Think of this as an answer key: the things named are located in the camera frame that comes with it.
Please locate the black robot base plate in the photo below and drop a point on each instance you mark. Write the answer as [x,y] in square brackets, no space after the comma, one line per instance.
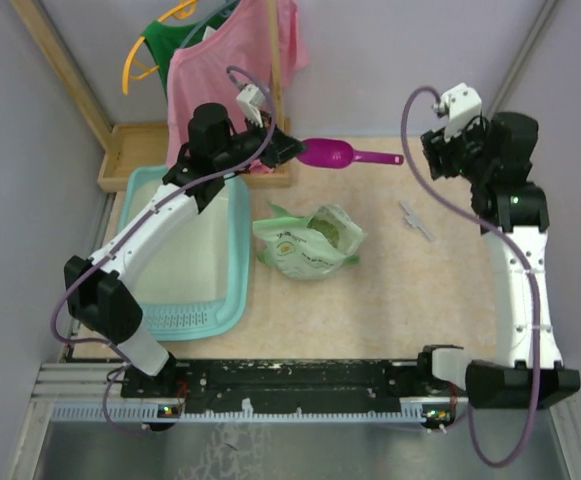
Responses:
[289,386]

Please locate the pink t-shirt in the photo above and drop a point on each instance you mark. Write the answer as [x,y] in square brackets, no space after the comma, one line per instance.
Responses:
[197,74]

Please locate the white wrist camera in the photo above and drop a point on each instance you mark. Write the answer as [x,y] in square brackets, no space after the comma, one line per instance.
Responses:
[250,100]
[458,105]

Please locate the green cat litter bag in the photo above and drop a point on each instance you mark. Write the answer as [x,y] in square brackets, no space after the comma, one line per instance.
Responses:
[310,247]

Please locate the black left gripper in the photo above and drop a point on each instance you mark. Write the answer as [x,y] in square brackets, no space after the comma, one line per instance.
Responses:
[281,148]

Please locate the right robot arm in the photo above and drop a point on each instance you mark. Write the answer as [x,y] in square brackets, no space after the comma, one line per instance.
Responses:
[494,156]

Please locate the green shirt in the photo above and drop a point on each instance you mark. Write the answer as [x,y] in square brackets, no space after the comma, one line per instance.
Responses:
[163,40]

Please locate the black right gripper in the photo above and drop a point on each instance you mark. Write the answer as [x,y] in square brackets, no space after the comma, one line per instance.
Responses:
[437,149]

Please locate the teal plastic litter box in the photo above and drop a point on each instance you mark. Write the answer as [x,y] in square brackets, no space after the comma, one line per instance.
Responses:
[195,285]

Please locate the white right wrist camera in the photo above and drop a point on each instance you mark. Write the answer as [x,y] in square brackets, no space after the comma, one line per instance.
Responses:
[458,105]

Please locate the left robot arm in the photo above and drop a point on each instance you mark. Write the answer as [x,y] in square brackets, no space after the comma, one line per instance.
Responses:
[98,287]

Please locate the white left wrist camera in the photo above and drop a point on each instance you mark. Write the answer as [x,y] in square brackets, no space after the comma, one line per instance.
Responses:
[250,100]

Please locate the grey slotted cable duct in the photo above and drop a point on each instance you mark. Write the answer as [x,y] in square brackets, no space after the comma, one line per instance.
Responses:
[413,411]

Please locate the grey plastic bag clip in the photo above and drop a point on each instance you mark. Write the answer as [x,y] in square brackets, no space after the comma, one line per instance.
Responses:
[414,221]

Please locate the magenta litter scoop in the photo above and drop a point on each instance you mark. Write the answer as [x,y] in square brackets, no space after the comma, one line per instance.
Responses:
[339,154]

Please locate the blue grey clothes hanger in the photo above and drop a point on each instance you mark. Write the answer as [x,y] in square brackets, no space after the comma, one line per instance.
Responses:
[224,11]

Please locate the wooden clothes rack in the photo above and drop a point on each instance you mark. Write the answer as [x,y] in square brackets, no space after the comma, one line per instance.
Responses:
[128,146]

